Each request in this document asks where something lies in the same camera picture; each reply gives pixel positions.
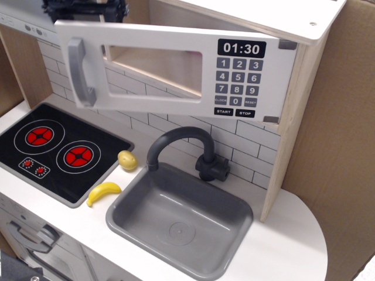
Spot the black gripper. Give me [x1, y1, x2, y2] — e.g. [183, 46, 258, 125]
[42, 1, 129, 23]

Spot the white toy microwave door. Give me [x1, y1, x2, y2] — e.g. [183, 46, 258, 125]
[54, 20, 297, 123]

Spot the grey range hood panel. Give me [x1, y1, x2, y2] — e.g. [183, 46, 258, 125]
[1, 0, 60, 46]

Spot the yellow toy potato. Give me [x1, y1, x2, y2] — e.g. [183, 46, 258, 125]
[117, 150, 138, 171]

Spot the black toy stove top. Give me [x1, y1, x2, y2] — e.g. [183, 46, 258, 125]
[1, 103, 134, 208]

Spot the yellow toy banana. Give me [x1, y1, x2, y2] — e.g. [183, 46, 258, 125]
[86, 182, 121, 207]

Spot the grey toy faucet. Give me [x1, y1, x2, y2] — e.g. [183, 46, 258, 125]
[146, 126, 231, 183]

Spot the grey plastic sink basin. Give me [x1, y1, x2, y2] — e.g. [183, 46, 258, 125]
[106, 163, 253, 280]

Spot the brown cardboard panel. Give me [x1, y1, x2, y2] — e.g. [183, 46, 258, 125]
[282, 1, 374, 280]

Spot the grey oven door handle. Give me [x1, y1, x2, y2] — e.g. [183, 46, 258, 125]
[6, 221, 60, 253]

